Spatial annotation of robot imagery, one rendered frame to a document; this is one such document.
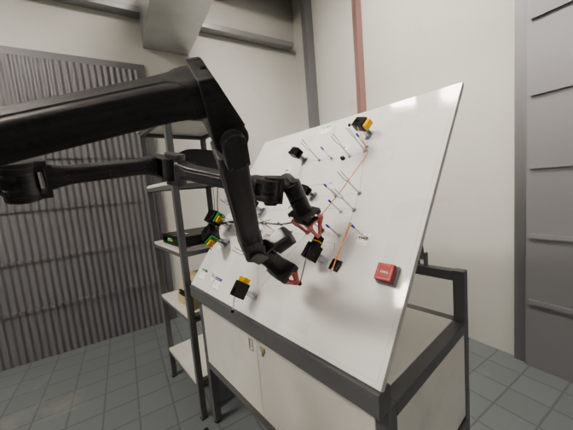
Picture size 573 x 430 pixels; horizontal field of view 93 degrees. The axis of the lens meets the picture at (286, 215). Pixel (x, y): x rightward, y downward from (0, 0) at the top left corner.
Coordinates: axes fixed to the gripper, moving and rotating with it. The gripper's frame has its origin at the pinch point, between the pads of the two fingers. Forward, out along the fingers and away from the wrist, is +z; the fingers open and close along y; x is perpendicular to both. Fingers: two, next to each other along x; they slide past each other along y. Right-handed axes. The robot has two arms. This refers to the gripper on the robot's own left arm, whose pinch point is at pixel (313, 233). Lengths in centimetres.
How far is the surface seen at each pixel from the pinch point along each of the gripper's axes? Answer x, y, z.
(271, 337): 29.3, 5.3, 26.4
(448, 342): -14, -31, 49
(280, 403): 40, 6, 55
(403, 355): 2.1, -25.6, 41.4
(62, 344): 162, 236, 81
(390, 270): -2.9, -25.8, 7.5
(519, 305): -119, -16, 150
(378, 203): -23.1, -9.0, 1.6
